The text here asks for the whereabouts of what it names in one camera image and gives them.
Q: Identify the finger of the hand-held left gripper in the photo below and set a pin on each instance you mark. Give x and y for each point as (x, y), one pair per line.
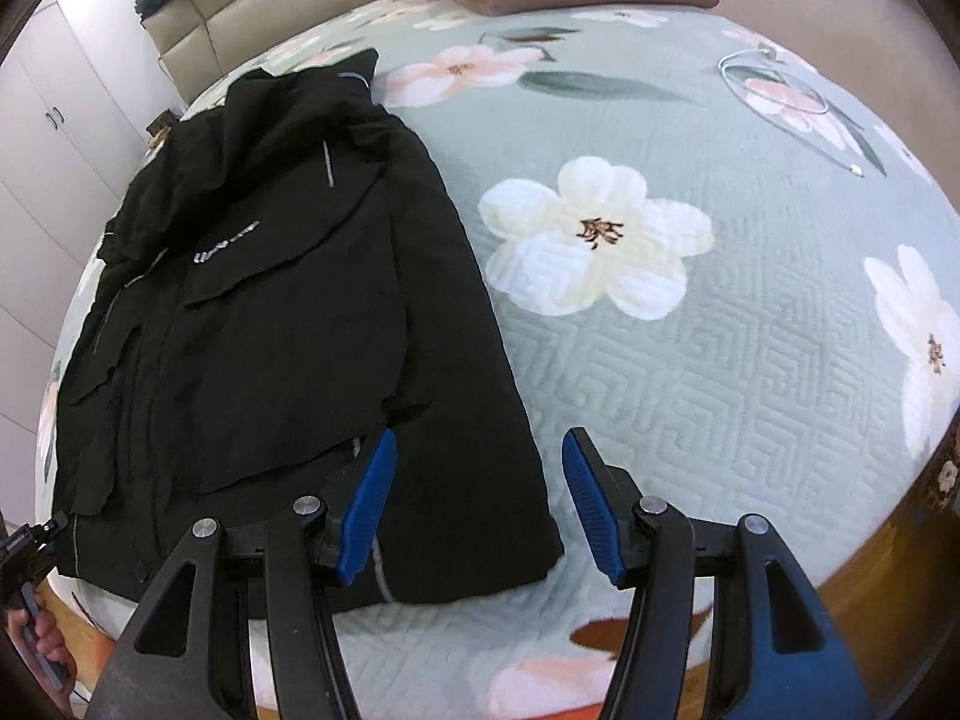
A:
(26, 551)

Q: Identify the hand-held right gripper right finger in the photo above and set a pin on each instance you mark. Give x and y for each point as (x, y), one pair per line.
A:
(592, 514)

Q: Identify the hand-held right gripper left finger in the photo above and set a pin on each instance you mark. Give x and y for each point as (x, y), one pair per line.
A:
(367, 506)

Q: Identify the black hooded coat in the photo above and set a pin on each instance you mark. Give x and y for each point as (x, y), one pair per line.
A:
(300, 315)

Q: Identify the person's left hand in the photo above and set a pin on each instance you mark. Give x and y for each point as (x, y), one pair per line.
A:
(54, 641)

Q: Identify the bed with floral bedspread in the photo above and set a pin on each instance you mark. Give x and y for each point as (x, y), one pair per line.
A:
(675, 390)

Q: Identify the white wardrobe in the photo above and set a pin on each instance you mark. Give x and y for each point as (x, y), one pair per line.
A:
(67, 150)

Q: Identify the beige padded headboard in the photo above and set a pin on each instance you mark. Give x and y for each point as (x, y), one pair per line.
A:
(247, 0)

